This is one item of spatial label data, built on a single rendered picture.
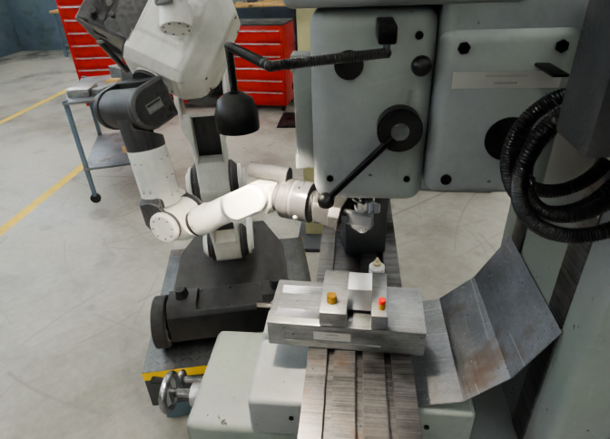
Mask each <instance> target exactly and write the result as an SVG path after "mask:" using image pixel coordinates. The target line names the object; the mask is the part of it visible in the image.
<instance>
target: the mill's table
mask: <svg viewBox="0 0 610 439"><path fill-rule="evenodd" d="M376 257H378V258H379V261H381V263H383V264H384V265H385V273H386V274H387V287H399V288H402V285H401V278H400V272H399V264H398V252H397V245H396V239H395V231H394V225H393V219H392V211H391V205H390V199H389V202H388V216H387V230H386V244H385V251H381V252H370V253H359V254H348V255H347V254H345V251H344V248H343V245H342V241H341V238H340V234H339V231H337V230H333V229H329V228H328V226H326V225H323V229H322V236H321V244H320V258H319V266H318V274H317V281H316V282H324V277H325V271H326V270H344V271H349V272H358V273H369V264H370V263H371V262H373V261H374V260H376ZM298 439H422V433H421V426H420V419H419V412H418V399H417V393H416V386H415V379H414V373H413V365H412V359H411V355H402V354H391V353H380V352H369V351H358V350H347V349H336V348H325V347H314V346H309V350H308V357H307V365H306V373H305V380H304V387H303V396H302V403H301V411H300V425H299V433H298Z"/></svg>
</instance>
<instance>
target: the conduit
mask: <svg viewBox="0 0 610 439"><path fill-rule="evenodd" d="M535 66H536V67H538V68H539V69H541V70H542V71H544V72H545V73H547V74H549V75H550V76H552V77H569V73H566V72H564V71H563V70H561V69H559V68H558V67H556V66H554V65H553V64H551V63H535ZM565 92H566V88H564V89H563V88H561V89H560V90H559V89H558V90H556V91H553V92H552V93H548V94H547V95H545V96H543V98H540V99H539V100H537V101H536V102H534V103H533V104H532V105H531V106H528V109H526V111H525V112H523V113H522V114H520V117H517V120H516V122H515V123H514V125H513V126H511V127H512V128H511V129H509V130H510V132H508V135H507V137H506V138H505V139H506V140H505V141H504V144H503V145H504V146H503V147H502V149H503V150H502V152H501V156H500V158H501V159H500V165H499V166H500V172H501V178H502V181H503V184H504V187H505V190H506V192H507V195H508V196H509V197H510V199H511V203H512V206H513V209H514V212H515V213H516V215H517V217H518V218H519V220H520V221H521V222H522V223H523V224H524V225H525V226H526V227H527V228H528V229H530V230H531V231H533V232H534V233H536V234H537V235H538V236H541V237H542V238H544V239H550V240H553V241H556V242H560V243H562V242H564V243H567V244H569V243H571V244H573V243H575V244H576V243H578V244H580V243H582V244H584V243H588V242H589V243H591V242H592V241H593V242H596V241H599V240H603V239H610V221H608V222H607V223H606V222H605V224H603V223H602V224H601V225H600V224H599V225H598V226H597V225H595V226H593V227H589V228H588V227H586V228H583V229H582V228H580V229H579V228H577V229H576V228H574V229H573V228H571V229H570V228H565V227H563V228H562V227H559V226H557V225H552V224H550V223H548V221H549V222H553V223H573V222H579V221H583V220H589V219H590V218H593V217H596V216H597V215H599V216H600V214H603V213H604V212H607V211H608V210H610V177H609V178H608V180H606V181H604V184H602V186H600V188H597V190H595V191H593V193H591V194H590V195H588V197H587V196H585V198H582V199H581V200H579V201H576V202H573V203H570V204H566V205H561V206H553V205H552V206H550V205H547V204H545V203H544V202H543V201H542V200H541V199H539V197H540V198H550V199H551V198H558V197H562V196H563V197H565V196H567V195H568V194H569V195H571V194H572V193H573V194H575V192H579V191H581V190H584V189H585V188H587V187H588V186H591V184H594V182H596V181H597V180H599V179H601V178H602V176H605V174H606V173H607V172H608V171H610V170H609V169H610V160H608V159H607V158H598V160H597V161H596V162H595V164H593V166H591V168H589V170H586V171H585V173H583V174H582V175H581V174H580V176H578V177H577V178H575V179H572V180H569V181H566V182H563V183H557V184H554V183H553V184H545V183H540V182H536V181H534V180H533V174H534V173H533V169H534V166H535V162H536V160H537V158H538V157H539V154H541V151H543V149H544V148H545V146H546V144H547V143H549V141H551V139H552V138H554V136H556V134H557V133H558V132H557V129H556V125H557V121H558V117H559V113H560V111H561V107H562V103H563V100H564V96H565ZM560 104H561V107H558V106H559V105H560ZM556 107H557V109H555V108H556ZM552 110H554V111H553V112H552ZM549 112H550V114H548V115H547V116H546V117H544V119H543V120H541V122H539V123H538V125H536V128H534V129H533V131H531V132H530V130H531V129H532V127H534V126H533V125H534V124H535V122H536V121H538V120H539V119H540V118H541V117H543V115H546V113H549ZM529 132H530V133H531V134H529ZM528 134H529V135H528ZM527 136H528V137H527Z"/></svg>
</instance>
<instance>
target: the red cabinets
mask: <svg viewBox="0 0 610 439"><path fill-rule="evenodd" d="M55 1H56V4H57V7H58V11H59V14H60V16H61V20H62V23H63V27H64V31H65V35H66V38H67V42H68V44H69V47H70V51H71V54H72V57H73V60H74V66H75V69H76V72H77V75H78V79H79V81H80V79H81V78H82V76H85V77H91V76H100V75H110V71H109V67H108V65H113V64H116V62H115V61H114V60H113V59H112V58H111V57H110V56H109V55H108V54H107V53H106V52H105V51H104V50H103V49H102V47H101V46H100V45H99V44H98V43H97V42H96V40H95V39H94V38H93V37H92V36H91V35H90V34H89V33H88V32H87V31H86V30H85V29H84V28H83V27H82V25H81V24H80V23H79V22H78V21H77V20H76V19H75V16H76V14H77V12H78V10H79V8H80V6H81V4H82V2H83V0H55ZM293 19H294V18H262V19H240V22H241V26H240V29H239V32H238V35H237V38H236V40H235V42H234V43H235V44H237V45H239V46H241V47H244V48H246V49H248V50H250V51H252V52H254V53H256V54H258V55H261V56H263V57H265V58H267V59H269V60H271V61H272V60H274V61H275V60H277V61H278V59H279V60H280V59H282V60H283V59H286V58H287V59H289V58H290V55H291V54H292V52H293V51H295V41H294V22H293ZM233 57H234V61H235V71H236V78H237V86H238V91H242V92H245V93H247V94H248V95H250V96H251V97H252V98H253V101H254V102H255V104H257V105H281V109H282V110H283V111H285V110H286V106H287V105H288V104H289V103H290V102H293V100H294V91H293V90H292V83H293V73H292V72H291V71H290V69H289V70H287V69H286V70H283V71H282V70H280V71H275V72H273V71H272V72H267V71H266V70H263V69H261V68H260V67H258V66H257V65H255V64H253V63H250V62H248V61H246V60H244V59H242V58H241V57H239V56H238V55H236V54H234V56H233Z"/></svg>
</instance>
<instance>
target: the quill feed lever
mask: <svg viewBox="0 0 610 439"><path fill-rule="evenodd" d="M422 134H423V124H422V121H421V119H420V117H419V114H418V113H417V111H416V110H414V109H413V108H412V107H410V106H407V105H404V104H397V105H393V106H390V107H388V109H386V110H385V111H384V112H383V113H382V114H381V115H380V116H379V118H378V121H377V135H378V138H379V142H380V145H379V146H378V147H377V148H376V149H375V150H374V151H373V152H372V153H371V154H370V155H369V156H368V157H367V158H366V159H365V160H363V161H362V162H361V163H360V164H359V165H358V166H357V167H356V168H355V169H354V170H353V171H352V172H351V173H350V174H349V175H348V176H347V177H346V178H345V179H343V180H342V181H341V182H340V183H339V184H338V185H337V186H336V187H335V188H334V189H333V190H332V191H331V192H330V193H328V192H323V193H321V194H320V195H319V197H318V198H317V203H318V205H319V207H320V208H322V209H324V210H328V209H330V208H331V207H332V206H333V205H334V198H335V197H336V196H337V195H338V194H339V193H340V192H341V191H342V190H343V189H344V188H345V187H347V186H348V185H349V184H350V183H351V182H352V181H353V180H354V179H355V178H356V177H357V176H358V175H359V174H360V173H361V172H363V171H364V170H365V169H366V168H367V167H368V166H369V165H370V164H371V163H372V162H373V161H374V160H375V159H376V158H378V156H379V155H380V154H381V153H382V152H383V151H384V150H386V149H388V150H390V151H396V152H401V151H408V150H410V149H411V148H413V147H414V146H416V145H417V144H418V142H419V141H420V139H421V137H422Z"/></svg>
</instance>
